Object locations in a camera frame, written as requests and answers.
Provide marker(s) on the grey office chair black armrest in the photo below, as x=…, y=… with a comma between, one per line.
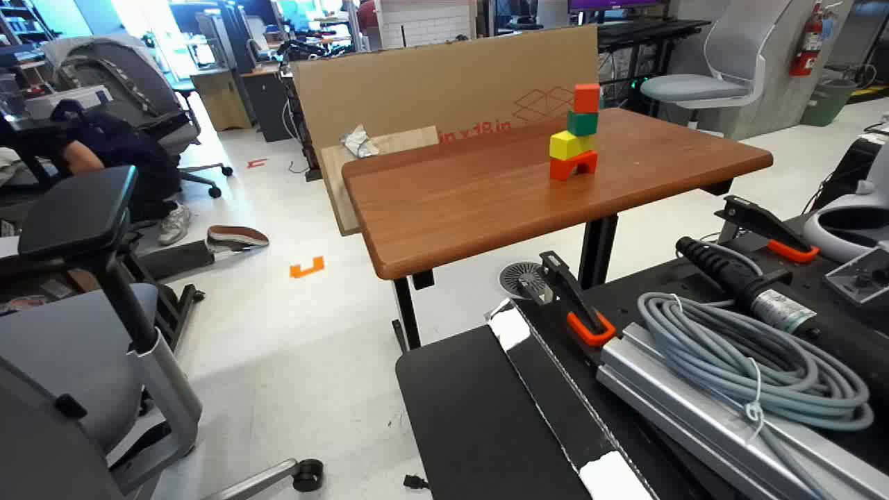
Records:
x=65, y=352

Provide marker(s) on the black robot platform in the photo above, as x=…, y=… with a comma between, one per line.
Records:
x=473, y=419

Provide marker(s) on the grey reclined office chair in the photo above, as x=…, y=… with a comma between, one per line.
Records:
x=120, y=79

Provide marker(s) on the large cardboard sheet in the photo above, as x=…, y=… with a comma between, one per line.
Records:
x=444, y=85

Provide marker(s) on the yellow cube block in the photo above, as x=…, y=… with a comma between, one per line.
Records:
x=562, y=145

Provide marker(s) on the green cube block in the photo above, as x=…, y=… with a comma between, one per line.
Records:
x=580, y=124

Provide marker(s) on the orange cube block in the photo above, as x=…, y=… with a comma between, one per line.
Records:
x=587, y=99

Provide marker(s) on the black square device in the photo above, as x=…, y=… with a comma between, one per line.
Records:
x=861, y=277

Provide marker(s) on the orange arch block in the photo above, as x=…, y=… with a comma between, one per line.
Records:
x=562, y=169

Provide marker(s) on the silver aluminium extrusion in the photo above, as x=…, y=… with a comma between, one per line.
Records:
x=684, y=408

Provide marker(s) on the white crumpled paper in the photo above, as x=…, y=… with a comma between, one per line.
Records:
x=359, y=144

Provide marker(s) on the black table leg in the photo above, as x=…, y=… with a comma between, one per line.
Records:
x=405, y=310
x=594, y=252

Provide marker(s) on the seated person in dark clothes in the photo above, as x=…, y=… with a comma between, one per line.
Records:
x=120, y=155

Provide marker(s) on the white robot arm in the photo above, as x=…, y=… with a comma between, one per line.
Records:
x=848, y=223

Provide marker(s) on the green bin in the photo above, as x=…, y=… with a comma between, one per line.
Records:
x=825, y=102

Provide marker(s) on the black background desk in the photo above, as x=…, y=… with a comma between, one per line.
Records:
x=648, y=38

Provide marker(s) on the white office chair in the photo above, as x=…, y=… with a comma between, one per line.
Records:
x=712, y=85

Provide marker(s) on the open cardboard box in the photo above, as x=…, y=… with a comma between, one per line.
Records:
x=402, y=141

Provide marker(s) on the red fire extinguisher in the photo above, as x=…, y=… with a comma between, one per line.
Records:
x=809, y=44

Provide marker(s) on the grey slipper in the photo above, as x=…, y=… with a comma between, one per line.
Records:
x=237, y=238

